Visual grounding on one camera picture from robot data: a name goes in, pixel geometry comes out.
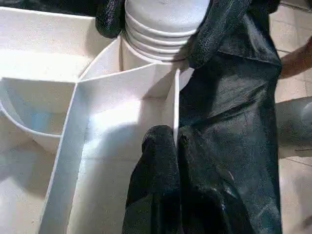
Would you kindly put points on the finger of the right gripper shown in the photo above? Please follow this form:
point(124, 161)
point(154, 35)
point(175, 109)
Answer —
point(214, 31)
point(109, 17)

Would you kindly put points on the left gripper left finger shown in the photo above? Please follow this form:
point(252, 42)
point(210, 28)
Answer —
point(156, 185)

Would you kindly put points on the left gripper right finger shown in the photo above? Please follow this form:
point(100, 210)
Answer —
point(207, 195)

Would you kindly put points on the white plastic table top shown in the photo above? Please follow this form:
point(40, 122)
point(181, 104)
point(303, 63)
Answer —
point(109, 97)

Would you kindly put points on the black plastic mat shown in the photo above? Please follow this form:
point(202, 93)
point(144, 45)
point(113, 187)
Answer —
point(231, 97)

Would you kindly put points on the white plastic table leg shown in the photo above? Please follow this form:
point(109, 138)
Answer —
point(165, 19)

